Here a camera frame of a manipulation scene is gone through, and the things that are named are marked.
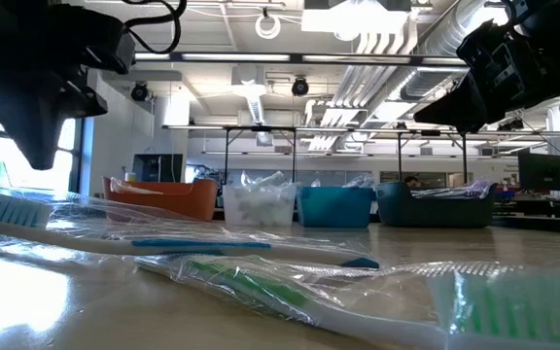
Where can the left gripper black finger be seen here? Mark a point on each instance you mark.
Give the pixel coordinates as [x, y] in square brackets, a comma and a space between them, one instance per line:
[32, 121]
[85, 97]

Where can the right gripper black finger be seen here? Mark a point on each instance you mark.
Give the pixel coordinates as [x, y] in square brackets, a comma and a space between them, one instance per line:
[455, 104]
[469, 125]

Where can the purple toothbrush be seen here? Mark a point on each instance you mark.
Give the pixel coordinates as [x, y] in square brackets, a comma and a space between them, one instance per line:
[435, 193]
[477, 187]

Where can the orange toothbrush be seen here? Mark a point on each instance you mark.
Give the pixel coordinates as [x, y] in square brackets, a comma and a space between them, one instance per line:
[134, 187]

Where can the large window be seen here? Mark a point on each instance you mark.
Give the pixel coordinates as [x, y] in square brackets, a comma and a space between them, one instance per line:
[32, 175]

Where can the person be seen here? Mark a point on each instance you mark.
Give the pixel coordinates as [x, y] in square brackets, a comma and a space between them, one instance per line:
[411, 181]

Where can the black computer monitor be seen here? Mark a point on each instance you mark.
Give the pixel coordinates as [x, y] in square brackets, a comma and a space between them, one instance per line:
[545, 171]

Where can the yellow-green cup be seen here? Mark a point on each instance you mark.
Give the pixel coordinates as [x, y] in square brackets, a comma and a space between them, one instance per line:
[130, 177]

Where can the dark slate plastic bin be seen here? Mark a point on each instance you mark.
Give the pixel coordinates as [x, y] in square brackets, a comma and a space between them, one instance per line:
[435, 214]

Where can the dark office desk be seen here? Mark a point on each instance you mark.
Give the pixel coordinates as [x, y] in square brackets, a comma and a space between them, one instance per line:
[528, 206]

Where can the dark cabinet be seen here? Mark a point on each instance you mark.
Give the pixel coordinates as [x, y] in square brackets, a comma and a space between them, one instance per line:
[158, 167]

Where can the orange plastic bin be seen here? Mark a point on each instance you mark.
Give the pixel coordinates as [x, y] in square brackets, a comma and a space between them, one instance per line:
[163, 204]

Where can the white ceiling light panel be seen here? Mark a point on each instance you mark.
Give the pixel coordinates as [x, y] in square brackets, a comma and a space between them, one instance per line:
[348, 20]

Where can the overhead light bar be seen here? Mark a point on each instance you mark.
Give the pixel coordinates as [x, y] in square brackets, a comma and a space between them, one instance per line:
[236, 57]

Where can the teal plastic bin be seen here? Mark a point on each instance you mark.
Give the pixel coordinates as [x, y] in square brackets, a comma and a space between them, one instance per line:
[336, 209]

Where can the clear plastic bin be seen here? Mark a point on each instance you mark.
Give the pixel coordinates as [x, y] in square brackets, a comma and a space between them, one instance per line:
[258, 209]

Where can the black hanging camera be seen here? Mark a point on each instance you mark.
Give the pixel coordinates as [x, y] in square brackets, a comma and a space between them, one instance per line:
[140, 91]
[511, 125]
[300, 86]

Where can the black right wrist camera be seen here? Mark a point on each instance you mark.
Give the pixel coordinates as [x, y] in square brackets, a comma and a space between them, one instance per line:
[552, 14]

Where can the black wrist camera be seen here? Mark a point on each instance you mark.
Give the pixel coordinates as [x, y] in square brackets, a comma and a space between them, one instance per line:
[552, 14]
[115, 46]

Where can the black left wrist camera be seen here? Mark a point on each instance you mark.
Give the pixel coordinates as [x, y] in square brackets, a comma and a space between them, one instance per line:
[115, 46]

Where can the silver ventilation duct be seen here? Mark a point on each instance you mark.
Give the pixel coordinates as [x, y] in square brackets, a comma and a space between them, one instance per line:
[445, 34]

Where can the black rig frame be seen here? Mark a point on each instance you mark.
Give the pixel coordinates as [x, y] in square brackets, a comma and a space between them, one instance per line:
[294, 160]
[399, 160]

